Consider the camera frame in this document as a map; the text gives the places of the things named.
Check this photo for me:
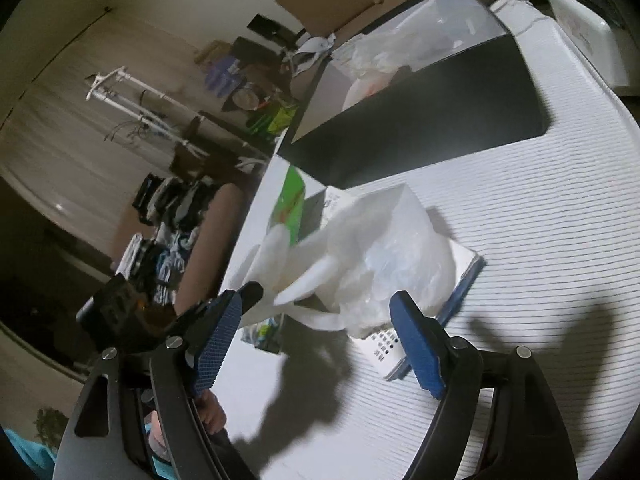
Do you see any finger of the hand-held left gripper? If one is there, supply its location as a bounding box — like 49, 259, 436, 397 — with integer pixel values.
234, 281, 265, 317

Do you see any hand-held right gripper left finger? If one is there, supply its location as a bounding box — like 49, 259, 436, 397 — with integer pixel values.
52, 290, 262, 480

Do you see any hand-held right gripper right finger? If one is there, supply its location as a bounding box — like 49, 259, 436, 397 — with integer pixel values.
389, 290, 581, 480

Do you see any white packet with blue print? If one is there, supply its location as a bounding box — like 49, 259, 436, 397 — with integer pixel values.
300, 185, 487, 382

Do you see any white plastic bag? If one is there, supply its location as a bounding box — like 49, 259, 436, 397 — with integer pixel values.
240, 182, 457, 339

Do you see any green sushi mat packet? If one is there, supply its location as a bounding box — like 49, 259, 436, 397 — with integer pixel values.
242, 165, 307, 356

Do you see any black storage box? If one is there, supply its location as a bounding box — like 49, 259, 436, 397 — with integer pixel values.
274, 0, 552, 189

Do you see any person's left hand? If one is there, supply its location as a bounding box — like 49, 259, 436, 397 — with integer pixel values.
196, 389, 230, 437

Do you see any pile of clothes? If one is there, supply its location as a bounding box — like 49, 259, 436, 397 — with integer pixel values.
114, 174, 222, 307

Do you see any person's teal shirt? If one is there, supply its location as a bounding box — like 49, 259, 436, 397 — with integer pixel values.
0, 425, 57, 480

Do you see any yellow-green bag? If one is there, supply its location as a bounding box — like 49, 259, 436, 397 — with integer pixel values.
246, 101, 297, 137

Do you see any round metal tin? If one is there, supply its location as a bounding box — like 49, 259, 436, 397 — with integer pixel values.
232, 87, 259, 110

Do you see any white pipe rack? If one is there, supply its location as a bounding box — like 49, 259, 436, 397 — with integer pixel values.
84, 66, 268, 162

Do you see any stack of blue packets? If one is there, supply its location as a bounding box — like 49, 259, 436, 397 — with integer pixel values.
204, 55, 247, 97

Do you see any white headset device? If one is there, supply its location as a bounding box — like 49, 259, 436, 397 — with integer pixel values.
289, 35, 337, 75

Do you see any black speaker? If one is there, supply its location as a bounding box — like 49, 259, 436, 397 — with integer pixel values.
248, 13, 297, 44

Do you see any clear plastic bag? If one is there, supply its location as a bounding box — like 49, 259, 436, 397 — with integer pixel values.
342, 12, 453, 81

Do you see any white appliance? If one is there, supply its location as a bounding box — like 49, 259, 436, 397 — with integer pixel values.
541, 0, 640, 97

